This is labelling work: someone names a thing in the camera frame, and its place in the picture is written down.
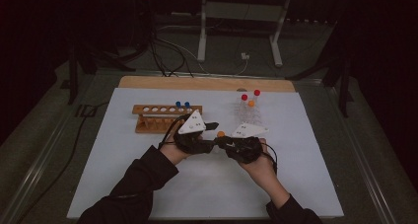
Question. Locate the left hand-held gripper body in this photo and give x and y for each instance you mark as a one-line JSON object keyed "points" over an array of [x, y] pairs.
{"points": [[193, 125]]}

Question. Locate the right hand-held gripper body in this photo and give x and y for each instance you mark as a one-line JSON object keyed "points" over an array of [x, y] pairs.
{"points": [[248, 130]]}

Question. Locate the clear plastic test tube rack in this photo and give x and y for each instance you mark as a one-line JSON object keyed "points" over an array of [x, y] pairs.
{"points": [[246, 113]]}

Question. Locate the red cap test tube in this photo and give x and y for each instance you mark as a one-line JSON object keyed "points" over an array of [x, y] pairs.
{"points": [[257, 92], [244, 97]]}

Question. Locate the wooden test tube rack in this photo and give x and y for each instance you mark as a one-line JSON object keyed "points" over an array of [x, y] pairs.
{"points": [[154, 129]]}

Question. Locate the person's left hand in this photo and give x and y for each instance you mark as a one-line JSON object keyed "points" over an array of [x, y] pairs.
{"points": [[172, 155]]}

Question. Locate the person's right hand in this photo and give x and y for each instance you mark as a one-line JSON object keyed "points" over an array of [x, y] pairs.
{"points": [[263, 171]]}

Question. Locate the white table mat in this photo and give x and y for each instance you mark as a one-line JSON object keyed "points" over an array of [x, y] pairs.
{"points": [[203, 194]]}

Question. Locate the white plug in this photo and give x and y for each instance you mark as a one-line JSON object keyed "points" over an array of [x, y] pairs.
{"points": [[245, 56]]}

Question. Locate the white metal stand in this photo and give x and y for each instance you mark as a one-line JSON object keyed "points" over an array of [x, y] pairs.
{"points": [[202, 36]]}

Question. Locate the black stand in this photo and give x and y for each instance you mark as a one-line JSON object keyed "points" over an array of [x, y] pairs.
{"points": [[344, 92], [73, 72]]}

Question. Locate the metal floor rail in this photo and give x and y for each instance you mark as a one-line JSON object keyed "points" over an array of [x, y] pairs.
{"points": [[361, 158], [42, 158]]}

